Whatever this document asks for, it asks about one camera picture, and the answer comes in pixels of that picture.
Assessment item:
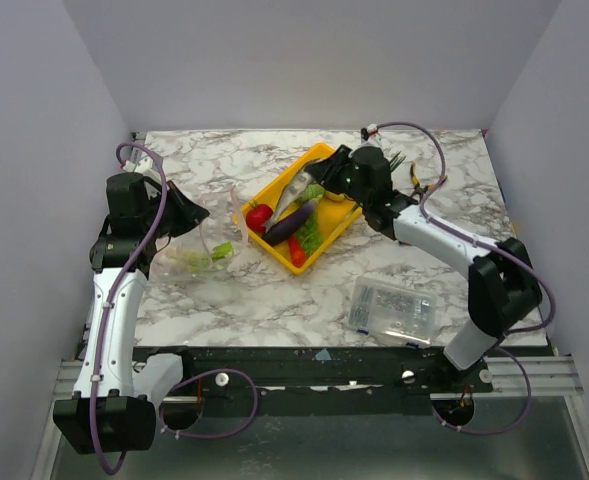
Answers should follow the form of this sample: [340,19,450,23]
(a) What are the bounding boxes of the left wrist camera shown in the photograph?
[121,149,160,183]

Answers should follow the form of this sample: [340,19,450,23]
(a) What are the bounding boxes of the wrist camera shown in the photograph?
[121,149,160,183]
[359,124,382,149]

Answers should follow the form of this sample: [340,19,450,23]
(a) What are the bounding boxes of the clear plastic screw box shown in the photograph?
[346,276,437,348]

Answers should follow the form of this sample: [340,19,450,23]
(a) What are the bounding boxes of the green cabbage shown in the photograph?
[295,184,325,205]

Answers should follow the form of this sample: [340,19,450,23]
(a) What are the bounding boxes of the red chili pepper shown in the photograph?
[288,236,307,268]

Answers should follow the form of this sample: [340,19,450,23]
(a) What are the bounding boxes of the purple eggplant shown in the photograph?
[262,199,320,246]

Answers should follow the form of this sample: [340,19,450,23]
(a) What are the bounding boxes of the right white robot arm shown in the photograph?
[304,146,542,392]

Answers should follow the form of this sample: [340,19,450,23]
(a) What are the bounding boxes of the green lettuce leaf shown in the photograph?
[295,213,323,257]

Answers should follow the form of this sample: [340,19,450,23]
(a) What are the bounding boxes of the green chives bunch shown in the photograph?
[389,152,406,172]

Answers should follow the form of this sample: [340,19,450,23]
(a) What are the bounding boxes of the yellow plastic tray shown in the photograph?
[233,143,362,275]

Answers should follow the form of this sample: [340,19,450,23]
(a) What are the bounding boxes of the celery stalk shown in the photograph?
[173,242,235,273]

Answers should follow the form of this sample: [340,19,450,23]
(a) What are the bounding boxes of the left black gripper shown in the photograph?
[143,180,210,238]

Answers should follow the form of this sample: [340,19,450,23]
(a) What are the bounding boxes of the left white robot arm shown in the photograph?
[53,173,209,455]

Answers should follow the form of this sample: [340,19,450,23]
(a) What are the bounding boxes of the yellow handled pliers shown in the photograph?
[408,162,449,199]

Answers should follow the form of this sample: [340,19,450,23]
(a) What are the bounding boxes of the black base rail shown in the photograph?
[133,346,493,418]

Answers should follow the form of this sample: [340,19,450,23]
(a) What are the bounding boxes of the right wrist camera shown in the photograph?
[359,124,382,149]

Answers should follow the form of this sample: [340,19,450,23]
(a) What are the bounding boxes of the red tomato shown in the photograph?
[245,202,273,235]

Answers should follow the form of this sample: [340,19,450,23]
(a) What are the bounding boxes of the clear zip top bag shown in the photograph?
[150,185,249,283]

